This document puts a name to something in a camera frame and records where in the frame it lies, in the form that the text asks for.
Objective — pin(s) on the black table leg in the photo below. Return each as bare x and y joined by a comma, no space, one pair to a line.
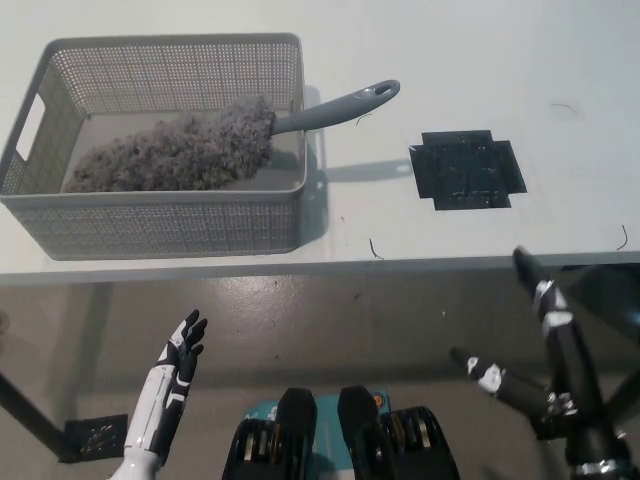
30,410
625,400

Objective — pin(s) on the grey table leg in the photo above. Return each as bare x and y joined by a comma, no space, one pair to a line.
92,345

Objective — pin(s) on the grey perforated plastic basket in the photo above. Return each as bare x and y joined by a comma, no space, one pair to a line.
150,225

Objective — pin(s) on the grey fluffy duster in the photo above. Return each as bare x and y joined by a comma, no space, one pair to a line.
200,147

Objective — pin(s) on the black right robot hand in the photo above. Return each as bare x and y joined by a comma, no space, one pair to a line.
570,360

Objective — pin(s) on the black tape patch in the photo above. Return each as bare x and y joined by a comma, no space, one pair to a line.
467,170

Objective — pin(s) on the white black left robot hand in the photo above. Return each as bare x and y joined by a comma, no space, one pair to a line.
167,380

